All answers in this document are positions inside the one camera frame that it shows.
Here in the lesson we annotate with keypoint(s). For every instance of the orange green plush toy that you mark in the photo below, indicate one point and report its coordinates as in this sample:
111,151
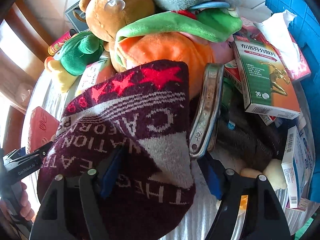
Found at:
162,47

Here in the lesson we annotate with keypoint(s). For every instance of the person's left hand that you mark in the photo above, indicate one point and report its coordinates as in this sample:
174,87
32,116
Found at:
27,202

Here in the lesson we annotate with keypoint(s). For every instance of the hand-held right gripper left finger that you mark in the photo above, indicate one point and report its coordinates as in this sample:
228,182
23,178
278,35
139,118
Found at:
112,172

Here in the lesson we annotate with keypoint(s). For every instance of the black gift box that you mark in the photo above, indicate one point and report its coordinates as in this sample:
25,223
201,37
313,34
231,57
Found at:
75,15

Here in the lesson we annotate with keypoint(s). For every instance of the dark grey cloth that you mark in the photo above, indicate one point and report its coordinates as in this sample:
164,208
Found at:
247,135

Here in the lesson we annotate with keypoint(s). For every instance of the green orange medicine box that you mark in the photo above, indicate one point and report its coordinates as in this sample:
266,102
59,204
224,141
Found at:
262,80

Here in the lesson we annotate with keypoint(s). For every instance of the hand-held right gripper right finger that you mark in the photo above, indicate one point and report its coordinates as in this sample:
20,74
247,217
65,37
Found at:
213,180

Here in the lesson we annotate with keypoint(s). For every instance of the metal scissors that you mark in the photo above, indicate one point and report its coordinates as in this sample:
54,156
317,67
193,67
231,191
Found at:
207,100

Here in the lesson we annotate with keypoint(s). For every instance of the striped white bed cover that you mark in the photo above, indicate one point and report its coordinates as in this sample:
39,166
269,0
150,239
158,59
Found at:
197,215

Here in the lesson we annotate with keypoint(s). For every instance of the brown teddy bear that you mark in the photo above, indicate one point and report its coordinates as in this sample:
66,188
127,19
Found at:
117,12

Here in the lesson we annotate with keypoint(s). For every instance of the white orange fabric flower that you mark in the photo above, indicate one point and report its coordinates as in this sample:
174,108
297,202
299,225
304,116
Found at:
275,172

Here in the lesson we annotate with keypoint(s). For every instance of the pink yellow can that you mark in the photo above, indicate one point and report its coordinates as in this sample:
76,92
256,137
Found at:
58,45

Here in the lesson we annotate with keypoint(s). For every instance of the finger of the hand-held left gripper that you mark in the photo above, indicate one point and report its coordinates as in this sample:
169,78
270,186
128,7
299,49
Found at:
15,155
42,150

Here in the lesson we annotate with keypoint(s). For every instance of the blue white medicine box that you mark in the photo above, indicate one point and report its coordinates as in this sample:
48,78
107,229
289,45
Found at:
295,170

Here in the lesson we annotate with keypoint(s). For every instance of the white red medicine box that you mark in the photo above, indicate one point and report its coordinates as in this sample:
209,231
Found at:
92,75

